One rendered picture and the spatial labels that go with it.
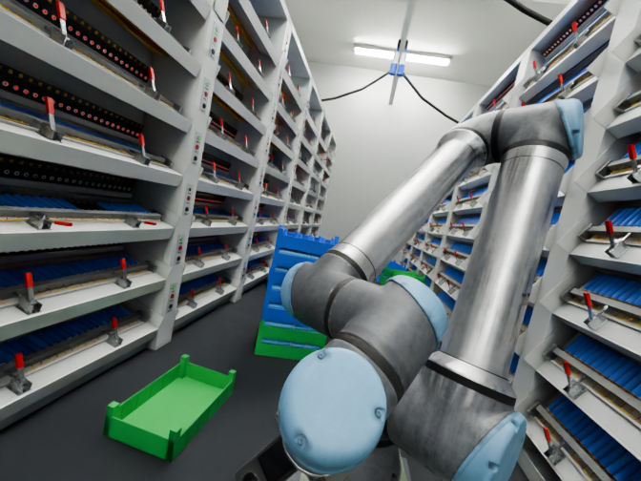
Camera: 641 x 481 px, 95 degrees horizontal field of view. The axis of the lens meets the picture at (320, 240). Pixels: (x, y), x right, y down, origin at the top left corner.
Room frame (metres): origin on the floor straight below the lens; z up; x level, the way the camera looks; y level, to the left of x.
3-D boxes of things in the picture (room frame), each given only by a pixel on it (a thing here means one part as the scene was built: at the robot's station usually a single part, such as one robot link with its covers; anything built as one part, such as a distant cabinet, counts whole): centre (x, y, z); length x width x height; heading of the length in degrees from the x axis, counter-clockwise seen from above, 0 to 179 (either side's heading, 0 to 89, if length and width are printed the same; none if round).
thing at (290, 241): (1.34, 0.05, 0.52); 0.30 x 0.20 x 0.08; 99
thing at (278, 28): (1.84, 0.54, 0.87); 0.20 x 0.09 x 1.73; 82
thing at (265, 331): (1.34, 0.05, 0.12); 0.30 x 0.20 x 0.08; 99
